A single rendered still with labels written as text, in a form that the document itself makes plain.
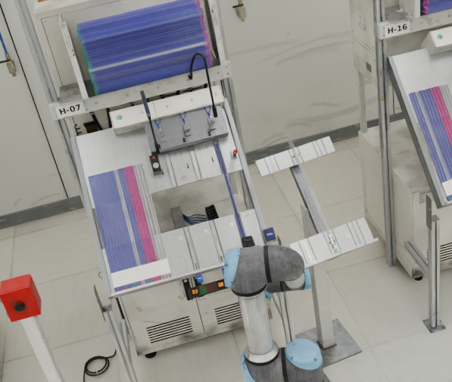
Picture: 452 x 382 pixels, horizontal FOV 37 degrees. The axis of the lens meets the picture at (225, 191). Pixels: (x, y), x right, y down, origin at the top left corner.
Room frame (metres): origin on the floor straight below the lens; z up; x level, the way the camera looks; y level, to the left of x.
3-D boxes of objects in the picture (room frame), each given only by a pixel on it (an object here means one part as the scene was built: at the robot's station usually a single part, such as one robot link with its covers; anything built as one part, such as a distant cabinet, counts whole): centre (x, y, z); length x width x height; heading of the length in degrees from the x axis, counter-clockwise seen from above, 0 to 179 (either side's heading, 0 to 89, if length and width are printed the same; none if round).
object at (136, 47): (2.72, 0.20, 1.52); 0.51 x 0.13 x 0.27; 96
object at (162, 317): (2.84, 0.28, 0.31); 0.70 x 0.65 x 0.62; 96
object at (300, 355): (1.62, -0.14, 0.72); 0.13 x 0.12 x 0.14; 81
